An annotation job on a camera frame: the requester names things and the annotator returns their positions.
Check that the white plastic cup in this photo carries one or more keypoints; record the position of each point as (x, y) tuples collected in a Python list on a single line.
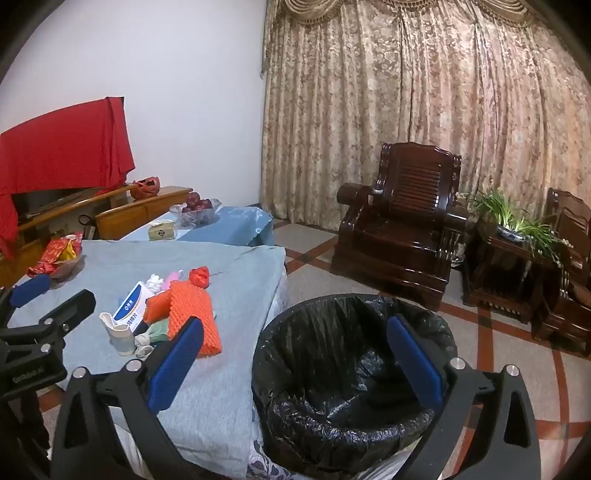
[(117, 333)]

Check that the orange foam fruit net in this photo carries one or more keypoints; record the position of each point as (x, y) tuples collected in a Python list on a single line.
[(196, 314), (158, 308)]

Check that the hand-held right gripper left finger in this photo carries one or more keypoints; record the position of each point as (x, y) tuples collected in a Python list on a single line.
[(175, 362)]

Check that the patterned beige curtain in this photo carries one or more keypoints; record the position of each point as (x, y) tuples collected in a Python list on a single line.
[(392, 115)]

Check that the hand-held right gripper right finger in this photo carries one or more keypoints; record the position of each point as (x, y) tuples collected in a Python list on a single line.
[(415, 364)]

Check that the green white knotted cloth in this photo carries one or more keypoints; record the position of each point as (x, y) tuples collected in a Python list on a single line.
[(154, 333)]

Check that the blue white plant pot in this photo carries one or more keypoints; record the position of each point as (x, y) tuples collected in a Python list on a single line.
[(510, 234)]

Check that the green leafy plant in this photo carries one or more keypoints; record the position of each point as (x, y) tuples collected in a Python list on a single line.
[(496, 205)]

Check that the dark wooden side table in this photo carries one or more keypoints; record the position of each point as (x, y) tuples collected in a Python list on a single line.
[(503, 277)]

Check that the television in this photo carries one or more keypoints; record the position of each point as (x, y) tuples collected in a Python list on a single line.
[(46, 201)]

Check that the pink rolled sock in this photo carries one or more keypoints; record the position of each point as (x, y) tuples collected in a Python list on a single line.
[(174, 278)]

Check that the red yellow snack bag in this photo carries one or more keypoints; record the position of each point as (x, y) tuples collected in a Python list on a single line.
[(55, 251)]

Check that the bin with black liner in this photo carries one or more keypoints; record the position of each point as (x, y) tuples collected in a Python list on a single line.
[(332, 369)]

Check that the light blue tablecloth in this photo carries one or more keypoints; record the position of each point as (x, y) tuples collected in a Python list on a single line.
[(235, 226)]

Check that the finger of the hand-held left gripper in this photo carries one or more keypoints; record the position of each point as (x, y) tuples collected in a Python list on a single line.
[(28, 290), (69, 310)]

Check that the floral patterned cloth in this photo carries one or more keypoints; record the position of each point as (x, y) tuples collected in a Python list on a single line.
[(268, 466)]

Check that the dark wooden armchair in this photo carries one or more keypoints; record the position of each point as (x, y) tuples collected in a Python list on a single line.
[(570, 295), (397, 230)]

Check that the wooden cabinet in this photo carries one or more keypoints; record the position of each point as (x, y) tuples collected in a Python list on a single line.
[(134, 214)]

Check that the beige tissue box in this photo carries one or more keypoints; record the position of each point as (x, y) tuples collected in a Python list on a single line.
[(162, 230)]

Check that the red apple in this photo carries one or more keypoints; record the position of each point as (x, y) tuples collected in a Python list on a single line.
[(206, 204), (193, 200)]

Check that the white rolled sock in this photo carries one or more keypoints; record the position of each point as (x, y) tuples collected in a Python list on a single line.
[(155, 282)]

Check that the red cloth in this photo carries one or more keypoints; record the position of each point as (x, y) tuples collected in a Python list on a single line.
[(60, 147)]

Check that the glass fruit bowl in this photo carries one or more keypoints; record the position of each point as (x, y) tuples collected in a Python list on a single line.
[(194, 218)]

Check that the red rolled sock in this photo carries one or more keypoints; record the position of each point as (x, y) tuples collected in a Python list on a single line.
[(200, 277)]

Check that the red woven basket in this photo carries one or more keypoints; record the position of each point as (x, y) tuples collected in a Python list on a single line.
[(145, 188)]

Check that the glass snack dish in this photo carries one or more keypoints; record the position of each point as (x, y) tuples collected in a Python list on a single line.
[(69, 272)]

